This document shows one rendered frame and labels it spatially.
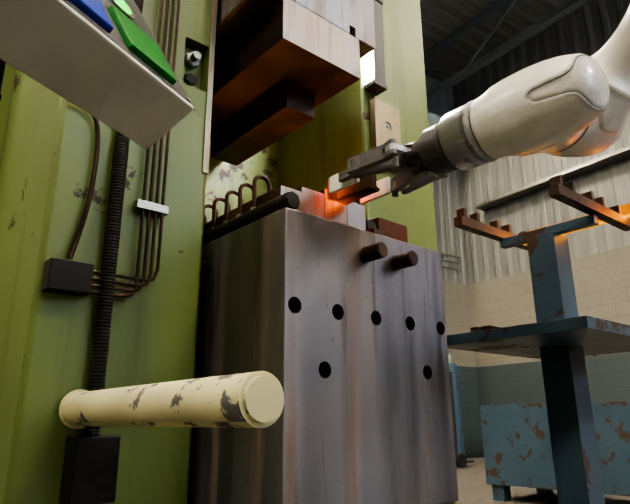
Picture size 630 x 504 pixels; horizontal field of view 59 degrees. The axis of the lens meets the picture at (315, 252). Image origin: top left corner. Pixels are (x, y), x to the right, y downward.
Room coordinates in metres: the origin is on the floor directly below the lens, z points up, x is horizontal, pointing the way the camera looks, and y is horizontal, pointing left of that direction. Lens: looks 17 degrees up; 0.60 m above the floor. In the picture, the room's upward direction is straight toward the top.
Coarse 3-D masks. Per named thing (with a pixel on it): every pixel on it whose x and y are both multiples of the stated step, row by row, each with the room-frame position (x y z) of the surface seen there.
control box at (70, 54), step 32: (0, 0) 0.39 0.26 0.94; (32, 0) 0.40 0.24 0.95; (64, 0) 0.42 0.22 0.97; (128, 0) 0.61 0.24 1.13; (0, 32) 0.42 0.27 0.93; (32, 32) 0.43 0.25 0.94; (64, 32) 0.44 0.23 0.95; (96, 32) 0.45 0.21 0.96; (32, 64) 0.45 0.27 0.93; (64, 64) 0.47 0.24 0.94; (96, 64) 0.48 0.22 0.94; (128, 64) 0.50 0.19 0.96; (64, 96) 0.50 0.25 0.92; (96, 96) 0.52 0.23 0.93; (128, 96) 0.53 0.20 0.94; (160, 96) 0.55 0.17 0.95; (128, 128) 0.57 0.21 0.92; (160, 128) 0.59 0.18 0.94
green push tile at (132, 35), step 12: (120, 12) 0.52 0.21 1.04; (120, 24) 0.50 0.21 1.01; (132, 24) 0.53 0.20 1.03; (132, 36) 0.51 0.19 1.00; (144, 36) 0.55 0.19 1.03; (132, 48) 0.50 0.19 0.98; (144, 48) 0.52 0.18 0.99; (156, 48) 0.56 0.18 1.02; (144, 60) 0.52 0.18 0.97; (156, 60) 0.53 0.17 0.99; (168, 72) 0.55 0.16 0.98
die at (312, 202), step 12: (276, 192) 0.87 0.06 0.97; (300, 192) 0.89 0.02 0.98; (312, 192) 0.91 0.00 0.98; (324, 192) 0.93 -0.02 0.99; (300, 204) 0.89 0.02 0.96; (312, 204) 0.91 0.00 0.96; (324, 204) 0.93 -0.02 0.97; (336, 204) 0.94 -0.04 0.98; (348, 204) 0.96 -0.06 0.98; (228, 216) 0.99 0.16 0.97; (324, 216) 0.93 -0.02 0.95; (336, 216) 0.94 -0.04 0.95; (348, 216) 0.96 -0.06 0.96; (360, 216) 0.98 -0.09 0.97; (204, 228) 1.05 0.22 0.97; (360, 228) 0.98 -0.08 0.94
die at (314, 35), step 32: (288, 0) 0.87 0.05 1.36; (256, 32) 0.93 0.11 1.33; (288, 32) 0.87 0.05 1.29; (320, 32) 0.92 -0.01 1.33; (224, 64) 1.02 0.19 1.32; (256, 64) 0.94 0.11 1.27; (288, 64) 0.94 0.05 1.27; (320, 64) 0.94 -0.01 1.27; (352, 64) 0.98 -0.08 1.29; (224, 96) 1.05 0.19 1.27; (256, 96) 1.06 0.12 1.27; (320, 96) 1.06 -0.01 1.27
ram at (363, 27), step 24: (240, 0) 0.88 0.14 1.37; (264, 0) 0.88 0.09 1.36; (312, 0) 0.91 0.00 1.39; (336, 0) 0.95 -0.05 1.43; (360, 0) 1.00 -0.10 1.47; (216, 24) 0.95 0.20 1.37; (240, 24) 0.94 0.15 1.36; (336, 24) 0.95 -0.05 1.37; (360, 24) 1.00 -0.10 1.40; (216, 48) 1.02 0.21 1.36; (360, 48) 1.02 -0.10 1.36
